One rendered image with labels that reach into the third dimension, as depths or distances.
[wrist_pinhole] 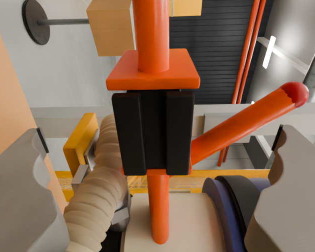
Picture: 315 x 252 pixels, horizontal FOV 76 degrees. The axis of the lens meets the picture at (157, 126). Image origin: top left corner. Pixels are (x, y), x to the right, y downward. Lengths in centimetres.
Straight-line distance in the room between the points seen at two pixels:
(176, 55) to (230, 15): 1107
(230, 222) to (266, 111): 14
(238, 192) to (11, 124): 39
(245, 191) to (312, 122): 133
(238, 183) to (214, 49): 1118
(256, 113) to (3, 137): 39
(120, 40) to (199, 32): 922
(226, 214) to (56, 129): 133
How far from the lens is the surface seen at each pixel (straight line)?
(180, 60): 16
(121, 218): 27
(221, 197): 30
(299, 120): 155
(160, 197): 21
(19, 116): 46
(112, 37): 195
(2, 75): 44
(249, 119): 19
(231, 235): 27
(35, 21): 242
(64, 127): 146
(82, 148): 31
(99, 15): 190
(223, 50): 1158
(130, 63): 16
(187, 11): 750
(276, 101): 19
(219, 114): 128
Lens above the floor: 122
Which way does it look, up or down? 2 degrees down
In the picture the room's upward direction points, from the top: 89 degrees clockwise
